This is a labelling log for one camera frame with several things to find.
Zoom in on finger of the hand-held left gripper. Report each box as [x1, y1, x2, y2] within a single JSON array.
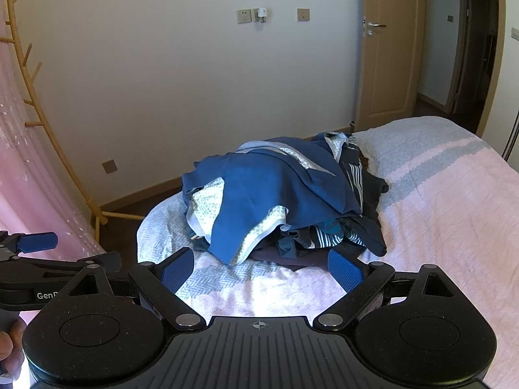
[[0, 231, 58, 255], [11, 250, 123, 279]]

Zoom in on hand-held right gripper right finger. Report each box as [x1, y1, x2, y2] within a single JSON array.
[[314, 247, 461, 331]]

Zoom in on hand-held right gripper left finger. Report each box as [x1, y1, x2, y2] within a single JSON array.
[[65, 249, 204, 332]]

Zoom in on blue shirt with patterned trim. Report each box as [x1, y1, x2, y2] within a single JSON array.
[[182, 135, 363, 266]]

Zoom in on person's left hand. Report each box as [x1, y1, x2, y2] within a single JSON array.
[[0, 318, 28, 378]]

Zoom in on teal striped garment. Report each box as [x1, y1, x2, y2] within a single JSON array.
[[302, 217, 368, 250]]

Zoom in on dark navy garment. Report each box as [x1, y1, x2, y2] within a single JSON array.
[[192, 215, 388, 270]]

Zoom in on wooden coat rack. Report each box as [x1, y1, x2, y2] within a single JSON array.
[[0, 0, 143, 227]]

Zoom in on pink curtain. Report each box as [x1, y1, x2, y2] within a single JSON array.
[[0, 0, 108, 325]]

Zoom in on black garment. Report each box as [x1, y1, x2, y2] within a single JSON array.
[[359, 168, 391, 221]]

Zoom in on navy striped garment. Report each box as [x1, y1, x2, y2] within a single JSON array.
[[324, 132, 366, 216]]

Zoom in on pink and white bed cover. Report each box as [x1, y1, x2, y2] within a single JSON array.
[[136, 115, 519, 389]]

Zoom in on light wooden door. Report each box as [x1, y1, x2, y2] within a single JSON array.
[[356, 0, 421, 131]]

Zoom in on thin black pole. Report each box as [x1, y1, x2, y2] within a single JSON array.
[[502, 111, 519, 159]]

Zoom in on dark brown door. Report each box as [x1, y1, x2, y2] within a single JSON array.
[[452, 0, 501, 114]]

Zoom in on silver door handle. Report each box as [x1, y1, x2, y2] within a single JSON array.
[[363, 15, 388, 38]]

